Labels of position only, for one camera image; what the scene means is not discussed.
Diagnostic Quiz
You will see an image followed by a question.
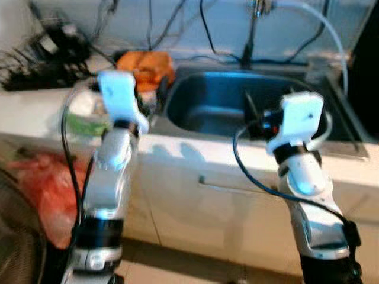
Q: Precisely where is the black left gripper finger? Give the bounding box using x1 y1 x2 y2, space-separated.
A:
156 76 171 114

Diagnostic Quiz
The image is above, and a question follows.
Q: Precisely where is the green plate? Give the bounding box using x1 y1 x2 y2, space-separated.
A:
65 109 113 137

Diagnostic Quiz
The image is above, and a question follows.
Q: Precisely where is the stainless steel kitchen sink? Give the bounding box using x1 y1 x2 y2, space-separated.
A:
149 64 371 160

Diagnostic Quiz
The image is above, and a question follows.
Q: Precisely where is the white kitchen cabinet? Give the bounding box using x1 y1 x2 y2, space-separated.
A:
0 133 379 279

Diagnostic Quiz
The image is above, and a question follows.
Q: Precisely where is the orange bowl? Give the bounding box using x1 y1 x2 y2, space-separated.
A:
117 50 176 80

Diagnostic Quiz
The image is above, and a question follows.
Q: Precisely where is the metal sink faucet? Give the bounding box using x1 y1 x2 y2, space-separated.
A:
240 0 273 66

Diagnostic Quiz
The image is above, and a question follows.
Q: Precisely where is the black power adapter block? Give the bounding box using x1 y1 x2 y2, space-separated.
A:
33 21 89 60

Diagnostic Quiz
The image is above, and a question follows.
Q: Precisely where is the black power strip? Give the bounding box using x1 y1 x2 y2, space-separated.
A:
3 66 91 92

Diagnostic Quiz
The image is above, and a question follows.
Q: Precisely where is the red plastic bag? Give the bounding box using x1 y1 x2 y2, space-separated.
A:
7 151 83 249

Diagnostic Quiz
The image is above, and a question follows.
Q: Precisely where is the dark floor fan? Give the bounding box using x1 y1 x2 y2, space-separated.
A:
0 169 48 284

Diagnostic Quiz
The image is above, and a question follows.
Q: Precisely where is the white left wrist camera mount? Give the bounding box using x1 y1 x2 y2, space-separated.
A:
98 70 149 134

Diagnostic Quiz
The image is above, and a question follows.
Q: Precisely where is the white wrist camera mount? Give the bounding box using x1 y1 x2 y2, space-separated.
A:
266 92 325 156
98 70 149 134

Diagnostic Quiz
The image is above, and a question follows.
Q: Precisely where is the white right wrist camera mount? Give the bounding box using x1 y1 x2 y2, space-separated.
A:
266 92 325 156

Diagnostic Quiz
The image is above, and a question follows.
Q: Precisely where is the long metal drawer handle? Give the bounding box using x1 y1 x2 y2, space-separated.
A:
198 177 279 196

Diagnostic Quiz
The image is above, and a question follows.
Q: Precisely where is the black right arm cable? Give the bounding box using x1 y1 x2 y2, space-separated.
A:
233 121 363 279

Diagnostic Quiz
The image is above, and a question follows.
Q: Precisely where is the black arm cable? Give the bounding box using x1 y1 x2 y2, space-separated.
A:
59 80 101 273
233 121 363 279

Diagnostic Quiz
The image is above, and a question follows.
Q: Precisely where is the black power cable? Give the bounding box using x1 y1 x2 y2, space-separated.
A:
199 0 246 63

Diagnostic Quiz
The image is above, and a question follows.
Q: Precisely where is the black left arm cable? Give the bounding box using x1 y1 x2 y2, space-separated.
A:
59 80 101 273

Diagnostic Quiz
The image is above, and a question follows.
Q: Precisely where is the clear faucet hose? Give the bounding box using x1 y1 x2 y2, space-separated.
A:
269 0 350 95

